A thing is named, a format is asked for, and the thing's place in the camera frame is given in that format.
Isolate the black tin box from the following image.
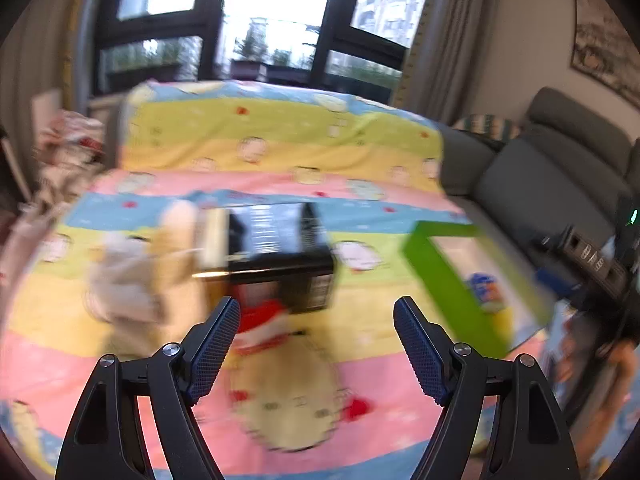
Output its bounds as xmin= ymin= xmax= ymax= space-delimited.
xmin=197 ymin=202 xmax=337 ymax=313

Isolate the colourful tissue packet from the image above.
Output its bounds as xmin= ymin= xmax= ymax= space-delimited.
xmin=465 ymin=272 xmax=503 ymax=313

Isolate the balcony planter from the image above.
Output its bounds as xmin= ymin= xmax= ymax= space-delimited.
xmin=230 ymin=59 xmax=316 ymax=83

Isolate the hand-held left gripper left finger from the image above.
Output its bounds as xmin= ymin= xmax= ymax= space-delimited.
xmin=55 ymin=296 xmax=242 ymax=480

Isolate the red and white sock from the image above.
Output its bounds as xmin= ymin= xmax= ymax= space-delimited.
xmin=232 ymin=300 xmax=291 ymax=356

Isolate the grey sofa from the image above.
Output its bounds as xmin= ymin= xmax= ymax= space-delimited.
xmin=435 ymin=86 xmax=640 ymax=281

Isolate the person's right forearm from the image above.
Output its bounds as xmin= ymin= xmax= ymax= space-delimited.
xmin=595 ymin=340 xmax=640 ymax=461

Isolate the pile of clothes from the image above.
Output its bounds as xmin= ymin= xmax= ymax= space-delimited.
xmin=32 ymin=110 xmax=108 ymax=171

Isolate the cartoon printed blanket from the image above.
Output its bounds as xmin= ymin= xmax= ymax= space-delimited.
xmin=0 ymin=80 xmax=566 ymax=480

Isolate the striped cushion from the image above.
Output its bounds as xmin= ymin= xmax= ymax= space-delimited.
xmin=452 ymin=114 xmax=523 ymax=151

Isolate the framed wall picture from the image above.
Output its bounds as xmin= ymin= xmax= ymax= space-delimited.
xmin=570 ymin=0 xmax=640 ymax=106

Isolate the green box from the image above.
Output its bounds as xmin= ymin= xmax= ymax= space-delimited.
xmin=404 ymin=221 xmax=556 ymax=358

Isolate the black window frame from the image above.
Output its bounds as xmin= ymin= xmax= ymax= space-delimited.
xmin=92 ymin=0 xmax=436 ymax=96

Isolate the grey curtain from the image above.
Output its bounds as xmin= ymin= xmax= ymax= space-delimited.
xmin=400 ymin=0 xmax=506 ymax=126
xmin=50 ymin=0 xmax=126 ymax=111

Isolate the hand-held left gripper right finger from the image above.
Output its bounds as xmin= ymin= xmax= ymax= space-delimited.
xmin=393 ymin=296 xmax=581 ymax=480

